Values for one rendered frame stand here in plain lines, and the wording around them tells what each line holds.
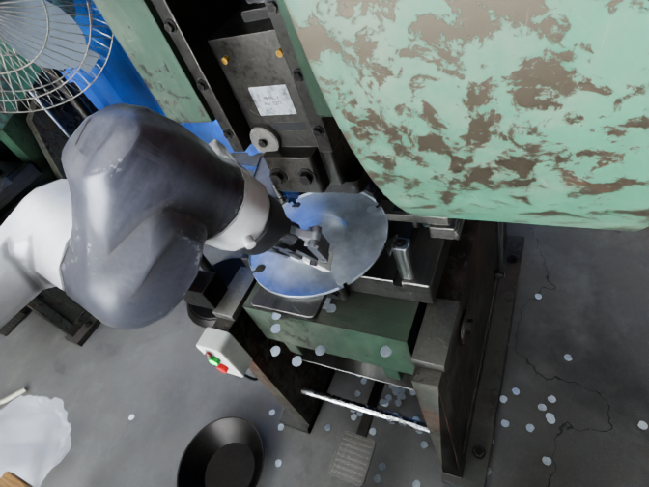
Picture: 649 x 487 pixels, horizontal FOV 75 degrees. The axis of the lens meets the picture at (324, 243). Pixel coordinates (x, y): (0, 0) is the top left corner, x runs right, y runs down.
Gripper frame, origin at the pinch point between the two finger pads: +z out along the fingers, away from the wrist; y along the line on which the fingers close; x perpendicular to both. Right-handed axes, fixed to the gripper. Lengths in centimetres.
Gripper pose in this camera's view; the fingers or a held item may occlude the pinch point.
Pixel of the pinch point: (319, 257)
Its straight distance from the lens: 64.7
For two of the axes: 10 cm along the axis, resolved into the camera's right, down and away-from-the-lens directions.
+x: 1.7, -9.6, 2.1
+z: 4.2, 2.6, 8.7
